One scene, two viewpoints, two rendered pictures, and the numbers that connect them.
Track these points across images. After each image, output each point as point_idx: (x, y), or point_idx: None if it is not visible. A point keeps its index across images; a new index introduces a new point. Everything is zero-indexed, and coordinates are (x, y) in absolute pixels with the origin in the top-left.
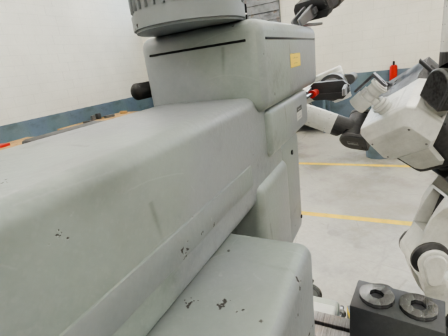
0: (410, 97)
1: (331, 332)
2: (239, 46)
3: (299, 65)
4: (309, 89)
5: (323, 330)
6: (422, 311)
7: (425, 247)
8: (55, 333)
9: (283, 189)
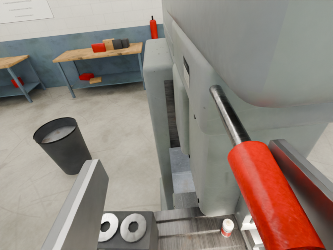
0: None
1: (174, 247)
2: None
3: None
4: (320, 183)
5: (180, 246)
6: (104, 219)
7: None
8: (165, 24)
9: (177, 95)
